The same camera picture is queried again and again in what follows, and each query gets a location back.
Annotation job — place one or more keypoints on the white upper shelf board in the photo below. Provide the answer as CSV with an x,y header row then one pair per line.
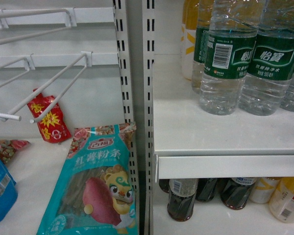
x,y
191,143

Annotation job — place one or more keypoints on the white slotted shelf upright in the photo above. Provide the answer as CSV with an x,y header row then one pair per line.
x,y
135,28

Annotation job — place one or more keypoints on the water bottle rear left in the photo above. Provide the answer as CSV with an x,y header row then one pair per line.
x,y
202,33

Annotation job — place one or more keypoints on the water bottle barcode label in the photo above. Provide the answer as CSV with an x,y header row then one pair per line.
x,y
231,41

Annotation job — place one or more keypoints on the water bottle green label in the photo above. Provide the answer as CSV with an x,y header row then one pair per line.
x,y
270,70

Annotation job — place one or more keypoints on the dark tea bottle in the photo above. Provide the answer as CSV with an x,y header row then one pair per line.
x,y
182,193
237,191

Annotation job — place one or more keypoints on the teal sweet potato noodle bag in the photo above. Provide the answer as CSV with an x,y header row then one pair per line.
x,y
94,194

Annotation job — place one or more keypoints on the red sauce packet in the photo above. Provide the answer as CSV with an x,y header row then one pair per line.
x,y
52,126

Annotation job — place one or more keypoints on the yellow white drink bottle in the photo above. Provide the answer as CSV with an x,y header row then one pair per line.
x,y
188,37
281,204
264,189

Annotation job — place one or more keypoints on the floral snack bag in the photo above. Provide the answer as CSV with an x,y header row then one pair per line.
x,y
8,148

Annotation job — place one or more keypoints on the blue package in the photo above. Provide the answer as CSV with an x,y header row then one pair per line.
x,y
0,186

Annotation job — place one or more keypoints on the white wire display hook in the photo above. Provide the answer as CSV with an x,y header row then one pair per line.
x,y
11,72
60,83

